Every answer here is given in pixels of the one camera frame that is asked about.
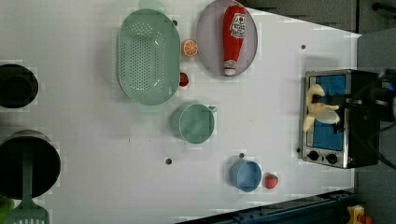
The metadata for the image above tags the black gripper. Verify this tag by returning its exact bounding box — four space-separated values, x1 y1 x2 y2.
312 70 395 134

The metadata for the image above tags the green mug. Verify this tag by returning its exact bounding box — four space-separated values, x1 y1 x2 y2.
170 104 218 144

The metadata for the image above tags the silver toaster oven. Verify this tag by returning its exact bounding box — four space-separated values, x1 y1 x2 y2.
300 69 380 169

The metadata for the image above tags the red strawberry toy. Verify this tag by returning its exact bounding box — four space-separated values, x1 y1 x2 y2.
264 174 278 189
179 73 189 87

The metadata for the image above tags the blue cup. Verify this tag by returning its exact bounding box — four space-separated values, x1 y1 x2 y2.
230 160 262 192

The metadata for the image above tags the grey round plate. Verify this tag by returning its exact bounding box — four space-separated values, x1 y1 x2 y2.
196 0 258 76

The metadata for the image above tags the red plush ketchup bottle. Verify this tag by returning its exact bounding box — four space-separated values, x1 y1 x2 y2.
222 5 247 76

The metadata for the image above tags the orange slice toy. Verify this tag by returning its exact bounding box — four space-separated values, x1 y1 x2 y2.
181 39 198 57

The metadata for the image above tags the green perforated colander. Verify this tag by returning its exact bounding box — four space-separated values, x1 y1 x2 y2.
117 8 180 105

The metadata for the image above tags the large black pot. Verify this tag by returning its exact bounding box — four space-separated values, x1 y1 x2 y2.
0 130 62 200

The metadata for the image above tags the small black pot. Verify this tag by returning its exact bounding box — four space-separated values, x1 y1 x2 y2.
0 63 38 108

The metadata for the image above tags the green slotted spatula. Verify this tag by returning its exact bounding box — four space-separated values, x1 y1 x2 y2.
4 139 50 224

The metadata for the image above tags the blue metal frame rail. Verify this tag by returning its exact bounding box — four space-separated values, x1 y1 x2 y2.
178 190 357 224

